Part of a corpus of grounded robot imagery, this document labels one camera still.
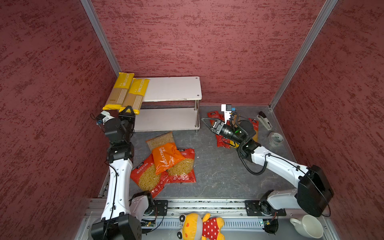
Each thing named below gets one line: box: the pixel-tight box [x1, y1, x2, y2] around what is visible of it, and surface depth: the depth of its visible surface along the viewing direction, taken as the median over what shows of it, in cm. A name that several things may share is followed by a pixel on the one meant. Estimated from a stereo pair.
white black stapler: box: [256, 111, 273, 131], surface depth 111 cm
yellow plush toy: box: [177, 213, 225, 240], surface depth 65 cm
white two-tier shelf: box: [134, 76, 202, 132], surface depth 86 cm
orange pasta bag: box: [146, 132, 186, 175], surface depth 88 cm
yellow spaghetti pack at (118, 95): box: [102, 72, 135, 111], surface depth 77 cm
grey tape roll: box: [268, 131, 285, 147], surface depth 102 cm
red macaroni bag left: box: [130, 153, 169, 199], surface depth 81 cm
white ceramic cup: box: [289, 214, 324, 239], surface depth 65 cm
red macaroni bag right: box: [167, 148, 196, 184], surface depth 85 cm
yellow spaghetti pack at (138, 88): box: [119, 78, 150, 115], surface depth 76 cm
